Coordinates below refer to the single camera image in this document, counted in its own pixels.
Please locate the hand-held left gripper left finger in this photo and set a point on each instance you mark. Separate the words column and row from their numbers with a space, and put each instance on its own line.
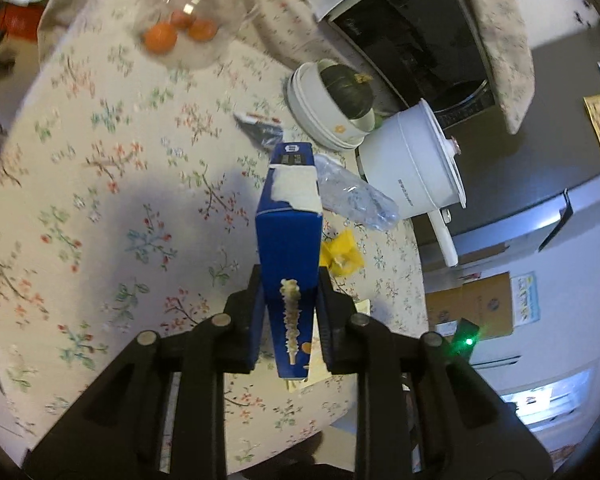
column 257, row 330

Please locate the torn blue carton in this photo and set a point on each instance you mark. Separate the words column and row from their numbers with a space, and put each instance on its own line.
column 287, row 240

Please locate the grey refrigerator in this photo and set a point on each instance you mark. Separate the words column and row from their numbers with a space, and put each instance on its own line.
column 555, row 150

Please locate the green vegetable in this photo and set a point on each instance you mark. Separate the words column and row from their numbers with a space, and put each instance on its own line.
column 380, row 121

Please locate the white pot lid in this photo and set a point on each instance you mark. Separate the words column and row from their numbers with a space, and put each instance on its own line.
column 442, row 155

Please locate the clear plastic bottle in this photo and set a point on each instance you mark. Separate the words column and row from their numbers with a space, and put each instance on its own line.
column 355, row 195

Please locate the small orange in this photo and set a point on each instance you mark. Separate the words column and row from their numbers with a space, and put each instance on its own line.
column 160, row 39
column 201, row 30
column 181, row 19

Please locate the dark green squash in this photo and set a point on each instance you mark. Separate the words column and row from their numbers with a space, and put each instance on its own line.
column 347, row 90

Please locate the white bowl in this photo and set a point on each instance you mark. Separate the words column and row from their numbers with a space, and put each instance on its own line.
column 300, row 115

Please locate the cream bowl with flower print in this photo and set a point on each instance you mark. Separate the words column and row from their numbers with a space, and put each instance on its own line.
column 320, row 110

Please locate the white electric pot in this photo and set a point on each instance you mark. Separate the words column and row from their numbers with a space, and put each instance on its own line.
column 405, row 165

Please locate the blue and white poster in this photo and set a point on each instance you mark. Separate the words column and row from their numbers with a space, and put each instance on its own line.
column 525, row 300

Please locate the yellow wrapper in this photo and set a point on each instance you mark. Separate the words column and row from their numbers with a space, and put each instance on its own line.
column 342, row 255

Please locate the floral cloth cover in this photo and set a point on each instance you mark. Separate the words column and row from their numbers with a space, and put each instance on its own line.
column 505, row 50

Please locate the red plastic bag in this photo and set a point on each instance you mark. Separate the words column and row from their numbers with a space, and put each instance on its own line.
column 17, row 20

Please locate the dark snack packet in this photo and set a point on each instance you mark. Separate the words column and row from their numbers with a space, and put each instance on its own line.
column 260, row 130

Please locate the cardboard box with white label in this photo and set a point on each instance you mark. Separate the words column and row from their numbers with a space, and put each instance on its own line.
column 442, row 310

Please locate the black and white microwave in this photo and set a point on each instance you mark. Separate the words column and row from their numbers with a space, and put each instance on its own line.
column 405, row 35

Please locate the glass jar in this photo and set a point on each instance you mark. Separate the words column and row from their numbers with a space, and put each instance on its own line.
column 215, row 5

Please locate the floral tablecloth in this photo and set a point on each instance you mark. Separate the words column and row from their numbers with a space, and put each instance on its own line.
column 105, row 185

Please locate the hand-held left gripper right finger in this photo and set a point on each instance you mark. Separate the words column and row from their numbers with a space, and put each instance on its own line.
column 325, row 330

